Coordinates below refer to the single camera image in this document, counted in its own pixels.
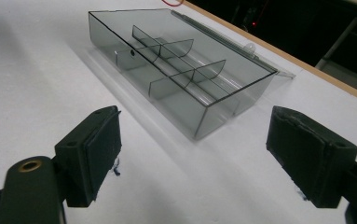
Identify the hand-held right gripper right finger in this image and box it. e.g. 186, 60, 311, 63
265, 105, 357, 209

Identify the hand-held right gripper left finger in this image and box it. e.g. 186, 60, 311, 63
54, 105, 124, 209

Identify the clear grey compartment box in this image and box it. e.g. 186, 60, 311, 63
88, 7, 297, 141

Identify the red string loop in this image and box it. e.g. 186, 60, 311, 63
160, 0, 185, 7

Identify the black device with red light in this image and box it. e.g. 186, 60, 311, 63
240, 5, 263, 33

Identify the white desk frame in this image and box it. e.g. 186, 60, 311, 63
314, 16, 357, 71

